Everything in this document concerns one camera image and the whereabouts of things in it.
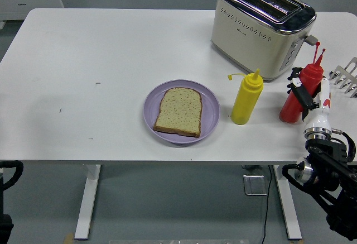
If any bread slice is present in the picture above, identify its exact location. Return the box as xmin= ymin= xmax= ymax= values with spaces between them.
xmin=152 ymin=87 xmax=202 ymax=138

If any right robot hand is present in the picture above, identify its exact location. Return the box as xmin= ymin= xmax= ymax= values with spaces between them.
xmin=287 ymin=67 xmax=333 ymax=132

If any yellow squeeze bottle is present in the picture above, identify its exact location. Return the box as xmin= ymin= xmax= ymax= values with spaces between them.
xmin=227 ymin=68 xmax=264 ymax=125

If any red squeeze bottle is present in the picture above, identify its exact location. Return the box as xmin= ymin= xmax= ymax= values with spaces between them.
xmin=279 ymin=41 xmax=326 ymax=124

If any black cable under table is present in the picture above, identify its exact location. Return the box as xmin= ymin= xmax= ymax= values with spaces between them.
xmin=260 ymin=165 xmax=273 ymax=244

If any white table leg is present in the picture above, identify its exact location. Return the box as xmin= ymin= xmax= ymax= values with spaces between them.
xmin=74 ymin=164 xmax=102 ymax=241
xmin=273 ymin=165 xmax=303 ymax=241

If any metal floor socket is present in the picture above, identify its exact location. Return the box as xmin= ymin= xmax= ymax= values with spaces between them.
xmin=243 ymin=174 xmax=268 ymax=197

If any silver metal rack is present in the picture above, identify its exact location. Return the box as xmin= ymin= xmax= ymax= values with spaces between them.
xmin=329 ymin=56 xmax=357 ymax=98

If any cream and chrome toaster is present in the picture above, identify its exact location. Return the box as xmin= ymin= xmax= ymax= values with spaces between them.
xmin=210 ymin=0 xmax=319 ymax=82

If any purple plate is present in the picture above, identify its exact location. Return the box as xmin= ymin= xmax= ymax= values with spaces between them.
xmin=143 ymin=79 xmax=220 ymax=145

